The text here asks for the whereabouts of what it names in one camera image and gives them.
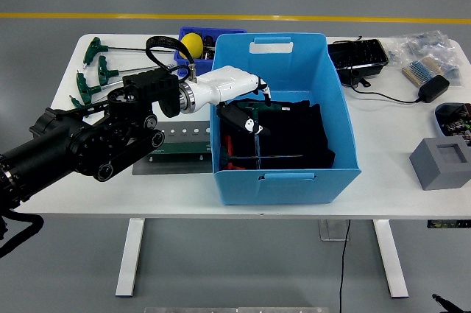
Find yellow ball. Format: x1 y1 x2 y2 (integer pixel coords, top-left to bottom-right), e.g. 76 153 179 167
182 32 205 60

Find black cloth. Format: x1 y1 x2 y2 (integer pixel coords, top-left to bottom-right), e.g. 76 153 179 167
219 99 336 171

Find black parts in bin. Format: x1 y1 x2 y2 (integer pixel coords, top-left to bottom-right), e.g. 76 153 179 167
202 35 217 60

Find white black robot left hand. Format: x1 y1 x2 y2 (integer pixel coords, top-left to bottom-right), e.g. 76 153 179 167
191 65 272 137

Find thin green T-handle hex key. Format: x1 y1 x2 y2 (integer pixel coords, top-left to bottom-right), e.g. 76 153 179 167
68 94 111 109

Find grey block with recess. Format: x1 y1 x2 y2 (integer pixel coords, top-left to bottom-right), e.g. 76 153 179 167
408 137 471 191

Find small dark blue bin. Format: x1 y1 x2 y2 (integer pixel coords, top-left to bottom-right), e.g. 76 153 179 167
172 26 248 78

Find black power adapter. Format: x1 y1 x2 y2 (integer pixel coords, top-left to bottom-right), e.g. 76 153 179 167
417 74 451 104

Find grey-blue tray of parts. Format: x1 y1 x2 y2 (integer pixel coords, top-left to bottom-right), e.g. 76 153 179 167
433 102 471 139

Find resistor strip bundle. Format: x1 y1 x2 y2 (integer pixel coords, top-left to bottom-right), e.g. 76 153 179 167
401 57 442 88

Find black plastic tray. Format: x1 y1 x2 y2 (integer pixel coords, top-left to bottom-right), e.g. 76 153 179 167
327 38 390 88

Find table control panel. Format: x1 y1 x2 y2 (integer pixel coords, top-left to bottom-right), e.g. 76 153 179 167
426 219 471 229

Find longest green T-handle hex key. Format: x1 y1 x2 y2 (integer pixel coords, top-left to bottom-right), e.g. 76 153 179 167
82 36 176 68

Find short green T-handle hex key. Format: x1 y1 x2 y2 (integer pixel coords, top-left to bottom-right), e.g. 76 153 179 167
219 145 305 171

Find large green T-handle hex key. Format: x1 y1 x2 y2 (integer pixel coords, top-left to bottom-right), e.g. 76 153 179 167
235 100 292 170

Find white table leg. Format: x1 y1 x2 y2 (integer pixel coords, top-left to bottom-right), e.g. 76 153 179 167
115 218 146 298
372 219 409 299

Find large blue folding box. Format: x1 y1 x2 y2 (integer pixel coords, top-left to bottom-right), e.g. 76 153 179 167
209 32 362 206

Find green metal hex key stand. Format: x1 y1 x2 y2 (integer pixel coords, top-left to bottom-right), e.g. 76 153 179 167
131 120 214 176

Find grey table foot plate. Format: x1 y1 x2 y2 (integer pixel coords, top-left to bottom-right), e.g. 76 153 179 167
318 219 350 242

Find black adapter cable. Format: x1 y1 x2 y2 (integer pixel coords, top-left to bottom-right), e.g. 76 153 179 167
340 35 421 105

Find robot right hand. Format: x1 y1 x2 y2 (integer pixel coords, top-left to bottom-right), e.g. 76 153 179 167
431 293 461 313

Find clear plastic parts bag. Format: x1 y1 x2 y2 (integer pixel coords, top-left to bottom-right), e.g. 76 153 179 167
386 30 464 89

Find black floor cable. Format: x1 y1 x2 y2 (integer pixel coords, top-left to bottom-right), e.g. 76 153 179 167
338 219 351 313

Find red cloth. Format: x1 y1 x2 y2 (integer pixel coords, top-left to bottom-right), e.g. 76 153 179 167
222 134 247 171

